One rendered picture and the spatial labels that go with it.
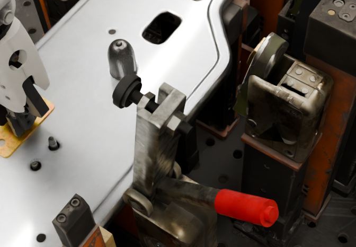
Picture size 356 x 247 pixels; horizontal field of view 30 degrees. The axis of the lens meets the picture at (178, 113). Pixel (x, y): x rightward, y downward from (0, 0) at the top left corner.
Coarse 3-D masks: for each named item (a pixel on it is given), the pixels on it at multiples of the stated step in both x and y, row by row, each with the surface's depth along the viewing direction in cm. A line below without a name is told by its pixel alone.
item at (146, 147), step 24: (120, 96) 50; (144, 96) 50; (168, 96) 50; (144, 120) 49; (168, 120) 49; (144, 144) 52; (168, 144) 54; (144, 168) 56; (168, 168) 60; (144, 192) 61
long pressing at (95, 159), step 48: (96, 0) 85; (144, 0) 84; (192, 0) 84; (48, 48) 81; (96, 48) 80; (144, 48) 80; (192, 48) 80; (48, 96) 77; (96, 96) 76; (192, 96) 75; (0, 144) 73; (48, 144) 73; (96, 144) 73; (0, 192) 70; (48, 192) 70; (96, 192) 70; (0, 240) 67; (48, 240) 67
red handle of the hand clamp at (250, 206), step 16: (160, 192) 61; (176, 192) 59; (192, 192) 58; (208, 192) 57; (224, 192) 55; (240, 192) 54; (208, 208) 57; (224, 208) 54; (240, 208) 53; (256, 208) 52; (272, 208) 52; (256, 224) 53; (272, 224) 53
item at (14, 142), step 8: (48, 104) 76; (48, 112) 75; (40, 120) 74; (0, 128) 74; (8, 128) 74; (32, 128) 74; (0, 136) 74; (8, 136) 74; (16, 136) 73; (24, 136) 73; (8, 144) 73; (16, 144) 73; (0, 152) 72; (8, 152) 72
